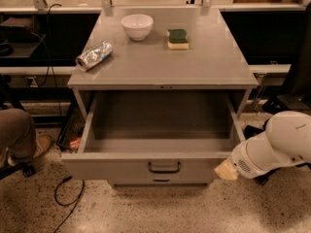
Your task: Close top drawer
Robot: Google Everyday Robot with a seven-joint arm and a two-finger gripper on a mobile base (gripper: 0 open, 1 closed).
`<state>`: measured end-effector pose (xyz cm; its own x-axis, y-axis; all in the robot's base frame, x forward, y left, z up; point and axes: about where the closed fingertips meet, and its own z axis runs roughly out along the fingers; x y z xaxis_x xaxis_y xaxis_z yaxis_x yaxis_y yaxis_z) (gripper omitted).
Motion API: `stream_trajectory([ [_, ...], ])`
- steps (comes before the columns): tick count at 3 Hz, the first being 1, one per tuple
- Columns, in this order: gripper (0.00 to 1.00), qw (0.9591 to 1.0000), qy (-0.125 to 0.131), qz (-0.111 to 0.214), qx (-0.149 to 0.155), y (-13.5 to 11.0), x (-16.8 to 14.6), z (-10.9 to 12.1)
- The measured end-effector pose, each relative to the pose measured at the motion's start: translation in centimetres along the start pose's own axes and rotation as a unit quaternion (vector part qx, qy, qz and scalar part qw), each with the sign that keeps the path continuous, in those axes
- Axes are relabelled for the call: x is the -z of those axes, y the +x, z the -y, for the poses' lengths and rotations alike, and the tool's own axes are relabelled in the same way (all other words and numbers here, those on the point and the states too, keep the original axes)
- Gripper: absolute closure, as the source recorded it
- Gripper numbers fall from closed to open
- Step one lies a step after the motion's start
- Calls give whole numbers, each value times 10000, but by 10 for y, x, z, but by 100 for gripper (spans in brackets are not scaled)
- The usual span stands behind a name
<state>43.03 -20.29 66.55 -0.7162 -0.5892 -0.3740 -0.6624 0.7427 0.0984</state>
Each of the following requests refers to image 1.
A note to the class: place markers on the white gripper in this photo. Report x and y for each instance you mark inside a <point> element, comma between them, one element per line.
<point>242,159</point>

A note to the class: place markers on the grey top drawer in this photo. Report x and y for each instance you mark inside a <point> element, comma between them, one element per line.
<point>125,130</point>

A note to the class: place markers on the grey drawer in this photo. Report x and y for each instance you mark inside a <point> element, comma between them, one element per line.
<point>156,182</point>
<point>125,130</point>

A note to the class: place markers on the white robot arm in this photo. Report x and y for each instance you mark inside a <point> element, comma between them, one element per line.
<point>285,142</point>

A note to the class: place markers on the lower grey drawer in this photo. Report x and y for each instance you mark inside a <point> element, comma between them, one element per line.
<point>156,182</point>

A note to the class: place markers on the grey metal drawer cabinet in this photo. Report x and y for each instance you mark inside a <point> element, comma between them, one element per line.
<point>212,61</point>

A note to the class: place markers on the black office chair base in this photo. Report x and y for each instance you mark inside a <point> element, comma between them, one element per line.
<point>285,104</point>

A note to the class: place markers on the green yellow sponge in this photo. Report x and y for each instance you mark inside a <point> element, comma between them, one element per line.
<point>177,39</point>

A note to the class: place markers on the white ceramic bowl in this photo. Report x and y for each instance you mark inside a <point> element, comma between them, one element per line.
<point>137,27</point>

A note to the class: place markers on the crushed silver can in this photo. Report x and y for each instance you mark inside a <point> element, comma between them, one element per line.
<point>93,56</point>

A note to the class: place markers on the tan shoe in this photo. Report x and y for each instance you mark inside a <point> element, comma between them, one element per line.
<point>43,144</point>

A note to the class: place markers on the black rolling chair base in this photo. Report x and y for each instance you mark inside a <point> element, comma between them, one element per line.
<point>26,169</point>

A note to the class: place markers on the person's leg tan trousers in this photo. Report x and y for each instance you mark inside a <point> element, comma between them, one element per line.
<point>17,134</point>

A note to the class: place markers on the black drawer handle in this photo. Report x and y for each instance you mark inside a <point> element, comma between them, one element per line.
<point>164,169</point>

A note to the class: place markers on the black wire basket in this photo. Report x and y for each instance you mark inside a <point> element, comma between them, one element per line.
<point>72,129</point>

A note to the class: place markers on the wall power outlet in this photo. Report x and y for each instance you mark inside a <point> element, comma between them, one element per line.
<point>32,81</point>

